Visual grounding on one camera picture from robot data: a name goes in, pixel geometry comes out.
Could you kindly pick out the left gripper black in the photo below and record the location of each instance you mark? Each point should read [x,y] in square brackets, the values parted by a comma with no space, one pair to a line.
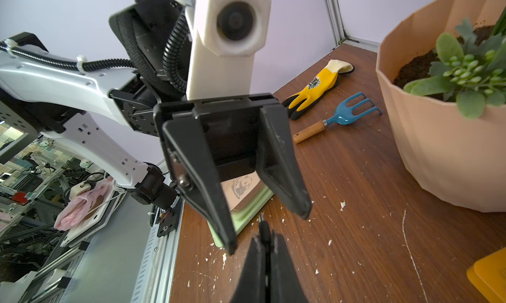
[223,138]

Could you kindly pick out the green electronic scale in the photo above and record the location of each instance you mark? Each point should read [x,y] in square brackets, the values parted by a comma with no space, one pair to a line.
[245,207]

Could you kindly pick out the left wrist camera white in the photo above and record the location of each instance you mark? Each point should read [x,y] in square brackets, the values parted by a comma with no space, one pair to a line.
[226,34]

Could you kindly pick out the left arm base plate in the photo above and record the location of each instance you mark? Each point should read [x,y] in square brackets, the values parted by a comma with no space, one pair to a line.
[166,220]

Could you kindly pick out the orange power strip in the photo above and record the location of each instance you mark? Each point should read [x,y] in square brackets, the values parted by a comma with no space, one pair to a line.
[488,276]

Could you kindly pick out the pink plastic bag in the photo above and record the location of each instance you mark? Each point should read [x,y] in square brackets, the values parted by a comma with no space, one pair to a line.
[82,206]

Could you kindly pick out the beige flower pot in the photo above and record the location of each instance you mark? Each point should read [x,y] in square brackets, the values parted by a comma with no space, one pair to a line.
[460,161]

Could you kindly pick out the aluminium front rail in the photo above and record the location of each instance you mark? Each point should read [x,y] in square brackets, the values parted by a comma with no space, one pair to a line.
[155,276]

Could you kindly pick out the blue garden hand rake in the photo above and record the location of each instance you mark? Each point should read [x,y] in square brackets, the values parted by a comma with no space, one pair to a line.
[343,115]

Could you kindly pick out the yellow black gardening glove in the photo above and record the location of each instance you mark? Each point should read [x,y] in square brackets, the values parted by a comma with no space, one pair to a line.
[298,104]

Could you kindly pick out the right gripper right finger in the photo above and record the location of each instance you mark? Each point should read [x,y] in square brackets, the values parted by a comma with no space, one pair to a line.
[284,283]

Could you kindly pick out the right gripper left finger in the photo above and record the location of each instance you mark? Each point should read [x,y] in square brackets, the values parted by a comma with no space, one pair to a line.
[252,285]

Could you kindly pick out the green white artificial flowers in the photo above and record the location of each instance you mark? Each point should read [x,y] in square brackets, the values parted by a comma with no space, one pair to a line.
[469,74]

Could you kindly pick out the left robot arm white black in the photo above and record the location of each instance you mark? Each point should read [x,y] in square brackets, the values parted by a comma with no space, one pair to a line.
[43,94]

